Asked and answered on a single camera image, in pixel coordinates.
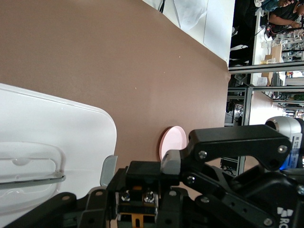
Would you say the black and orange switch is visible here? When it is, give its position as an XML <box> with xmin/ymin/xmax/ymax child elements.
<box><xmin>115</xmin><ymin>161</ymin><xmax>162</xmax><ymax>228</ymax></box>

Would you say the white sheet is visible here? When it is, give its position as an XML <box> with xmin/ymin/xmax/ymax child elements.
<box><xmin>142</xmin><ymin>0</ymin><xmax>236</xmax><ymax>61</ymax></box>

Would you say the aluminium frame rack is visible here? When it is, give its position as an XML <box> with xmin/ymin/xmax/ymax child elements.
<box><xmin>224</xmin><ymin>0</ymin><xmax>304</xmax><ymax>178</ymax></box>

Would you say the brown table mat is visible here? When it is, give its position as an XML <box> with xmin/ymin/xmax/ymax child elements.
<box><xmin>0</xmin><ymin>0</ymin><xmax>230</xmax><ymax>228</ymax></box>

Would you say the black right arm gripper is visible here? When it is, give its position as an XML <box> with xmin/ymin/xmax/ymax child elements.
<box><xmin>181</xmin><ymin>166</ymin><xmax>304</xmax><ymax>228</ymax></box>

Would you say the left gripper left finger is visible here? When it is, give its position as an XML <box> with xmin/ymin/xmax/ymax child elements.
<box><xmin>4</xmin><ymin>167</ymin><xmax>128</xmax><ymax>228</ymax></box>

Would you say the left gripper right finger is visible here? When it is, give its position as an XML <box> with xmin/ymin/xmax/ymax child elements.
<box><xmin>155</xmin><ymin>187</ymin><xmax>202</xmax><ymax>228</ymax></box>

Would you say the person in dark shirt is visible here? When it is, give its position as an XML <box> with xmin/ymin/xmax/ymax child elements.
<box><xmin>268</xmin><ymin>0</ymin><xmax>304</xmax><ymax>27</ymax></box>

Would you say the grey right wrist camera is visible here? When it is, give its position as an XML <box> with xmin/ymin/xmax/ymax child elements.
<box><xmin>265</xmin><ymin>116</ymin><xmax>304</xmax><ymax>171</ymax></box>

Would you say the pink round plate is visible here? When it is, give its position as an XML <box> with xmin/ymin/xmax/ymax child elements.
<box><xmin>158</xmin><ymin>125</ymin><xmax>188</xmax><ymax>162</ymax></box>

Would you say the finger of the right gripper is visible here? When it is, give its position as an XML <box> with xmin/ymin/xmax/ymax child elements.
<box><xmin>161</xmin><ymin>124</ymin><xmax>292</xmax><ymax>181</ymax></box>

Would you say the white lidded storage box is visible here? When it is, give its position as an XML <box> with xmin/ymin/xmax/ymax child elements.
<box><xmin>0</xmin><ymin>83</ymin><xmax>118</xmax><ymax>214</ymax></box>

